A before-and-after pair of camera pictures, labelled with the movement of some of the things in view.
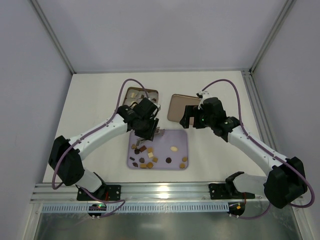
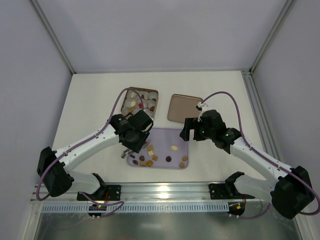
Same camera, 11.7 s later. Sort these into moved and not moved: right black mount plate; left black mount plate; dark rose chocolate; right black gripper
Moved: right black gripper
Not moved: left black mount plate; dark rose chocolate; right black mount plate
